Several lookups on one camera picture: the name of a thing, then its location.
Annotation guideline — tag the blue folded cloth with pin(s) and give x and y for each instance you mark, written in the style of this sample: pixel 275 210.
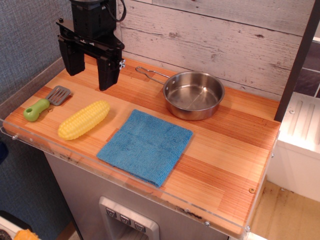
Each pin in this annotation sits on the blue folded cloth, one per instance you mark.
pixel 146 147

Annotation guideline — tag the white toy sink unit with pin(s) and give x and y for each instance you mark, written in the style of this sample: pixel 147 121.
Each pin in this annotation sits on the white toy sink unit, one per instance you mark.
pixel 295 165

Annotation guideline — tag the yellow plastic corn cob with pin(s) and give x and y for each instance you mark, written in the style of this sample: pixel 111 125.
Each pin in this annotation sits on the yellow plastic corn cob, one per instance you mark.
pixel 83 120

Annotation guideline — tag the stainless steel saucepan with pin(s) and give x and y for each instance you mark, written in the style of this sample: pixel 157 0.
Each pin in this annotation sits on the stainless steel saucepan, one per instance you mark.
pixel 189 95

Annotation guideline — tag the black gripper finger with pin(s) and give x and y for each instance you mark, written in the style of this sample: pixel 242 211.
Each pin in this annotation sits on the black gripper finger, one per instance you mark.
pixel 73 58
pixel 108 72

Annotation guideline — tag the silver dispenser panel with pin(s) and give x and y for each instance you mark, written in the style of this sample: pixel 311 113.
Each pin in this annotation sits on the silver dispenser panel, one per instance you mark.
pixel 122 223

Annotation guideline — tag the grey toy fridge cabinet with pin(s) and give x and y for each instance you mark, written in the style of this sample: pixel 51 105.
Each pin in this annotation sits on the grey toy fridge cabinet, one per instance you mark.
pixel 82 191

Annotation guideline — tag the green handled grey spatula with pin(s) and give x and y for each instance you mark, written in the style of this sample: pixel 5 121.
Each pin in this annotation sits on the green handled grey spatula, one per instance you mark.
pixel 55 97

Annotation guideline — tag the clear acrylic edge guard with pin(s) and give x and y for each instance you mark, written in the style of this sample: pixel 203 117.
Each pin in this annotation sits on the clear acrylic edge guard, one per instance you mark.
pixel 217 179

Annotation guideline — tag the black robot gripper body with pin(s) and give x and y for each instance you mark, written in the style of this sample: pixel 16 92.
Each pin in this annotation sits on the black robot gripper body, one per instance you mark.
pixel 92 27

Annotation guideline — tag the dark vertical post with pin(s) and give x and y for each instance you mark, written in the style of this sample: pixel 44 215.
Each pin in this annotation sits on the dark vertical post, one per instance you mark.
pixel 302 53

